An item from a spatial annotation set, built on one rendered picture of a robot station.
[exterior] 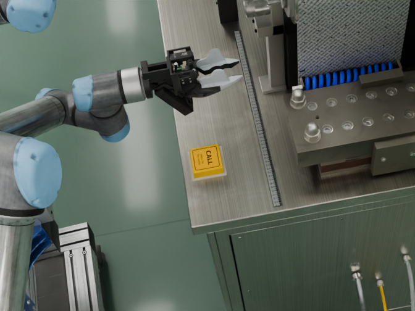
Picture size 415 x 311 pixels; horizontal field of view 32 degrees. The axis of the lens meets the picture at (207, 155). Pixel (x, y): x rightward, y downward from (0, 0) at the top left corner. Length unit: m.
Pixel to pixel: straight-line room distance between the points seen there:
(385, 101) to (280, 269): 0.55
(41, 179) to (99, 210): 1.46
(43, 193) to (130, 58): 1.89
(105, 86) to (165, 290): 1.15
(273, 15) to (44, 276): 1.25
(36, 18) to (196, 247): 1.50
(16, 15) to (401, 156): 0.85
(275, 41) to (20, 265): 0.75
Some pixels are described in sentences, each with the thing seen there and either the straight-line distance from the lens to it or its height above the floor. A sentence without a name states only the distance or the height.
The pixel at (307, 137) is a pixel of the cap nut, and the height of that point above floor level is 1.04.
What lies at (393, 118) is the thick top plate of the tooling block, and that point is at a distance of 1.60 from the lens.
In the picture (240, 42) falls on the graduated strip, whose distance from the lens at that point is 1.91.
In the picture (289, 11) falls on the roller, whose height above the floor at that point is 1.24.
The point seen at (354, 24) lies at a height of 1.17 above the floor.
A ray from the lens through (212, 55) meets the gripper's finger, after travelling 1.59.
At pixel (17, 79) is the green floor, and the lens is 3.23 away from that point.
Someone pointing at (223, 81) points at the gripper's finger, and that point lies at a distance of 1.57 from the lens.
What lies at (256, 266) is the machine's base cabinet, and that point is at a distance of 1.86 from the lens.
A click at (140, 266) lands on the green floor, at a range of 2.60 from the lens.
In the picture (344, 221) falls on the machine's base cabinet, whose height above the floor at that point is 0.79.
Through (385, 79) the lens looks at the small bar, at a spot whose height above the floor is 1.05.
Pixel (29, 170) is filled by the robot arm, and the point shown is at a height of 1.31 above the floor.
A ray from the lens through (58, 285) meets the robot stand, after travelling 2.41.
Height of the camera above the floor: 2.32
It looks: 56 degrees down
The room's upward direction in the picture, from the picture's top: 12 degrees counter-clockwise
